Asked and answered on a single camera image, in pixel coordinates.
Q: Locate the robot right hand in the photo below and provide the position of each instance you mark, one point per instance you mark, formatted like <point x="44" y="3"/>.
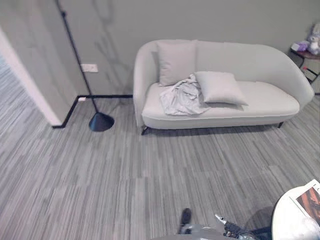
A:
<point x="227" y="225"/>

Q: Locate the light grey curved sofa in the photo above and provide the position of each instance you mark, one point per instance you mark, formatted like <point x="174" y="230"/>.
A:
<point x="265" y="100"/>

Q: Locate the robot dark foot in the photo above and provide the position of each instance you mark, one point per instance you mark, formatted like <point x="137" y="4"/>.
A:
<point x="185" y="220"/>

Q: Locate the white round table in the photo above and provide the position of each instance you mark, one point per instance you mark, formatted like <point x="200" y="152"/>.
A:
<point x="295" y="220"/>

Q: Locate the magazine with dark photo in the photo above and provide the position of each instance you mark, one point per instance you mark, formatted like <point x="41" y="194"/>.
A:
<point x="308" y="197"/>

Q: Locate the crumpled light grey garment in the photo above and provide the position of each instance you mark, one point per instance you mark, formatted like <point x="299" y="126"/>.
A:
<point x="182" y="98"/>

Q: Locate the grey square flat cushion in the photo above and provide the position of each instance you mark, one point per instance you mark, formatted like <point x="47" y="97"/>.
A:
<point x="218" y="87"/>

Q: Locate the grey square upright cushion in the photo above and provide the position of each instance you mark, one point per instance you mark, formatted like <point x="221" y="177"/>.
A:
<point x="175" y="62"/>

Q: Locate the dark round side table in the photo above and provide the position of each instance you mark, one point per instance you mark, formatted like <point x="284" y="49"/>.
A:
<point x="303" y="60"/>

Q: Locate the small white skirting outlet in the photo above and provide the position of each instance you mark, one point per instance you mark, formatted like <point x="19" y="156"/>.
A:
<point x="81" y="99"/>

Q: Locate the small purple white box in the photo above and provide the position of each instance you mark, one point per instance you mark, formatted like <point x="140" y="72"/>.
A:
<point x="299" y="46"/>

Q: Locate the purple plush toy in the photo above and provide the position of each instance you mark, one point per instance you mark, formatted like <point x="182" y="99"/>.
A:
<point x="314" y="40"/>

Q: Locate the black floor lamp stand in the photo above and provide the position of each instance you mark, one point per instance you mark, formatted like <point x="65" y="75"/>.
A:
<point x="82" y="75"/>

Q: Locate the white wall socket plate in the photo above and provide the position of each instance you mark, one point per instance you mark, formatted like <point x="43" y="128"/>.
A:
<point x="89" y="67"/>

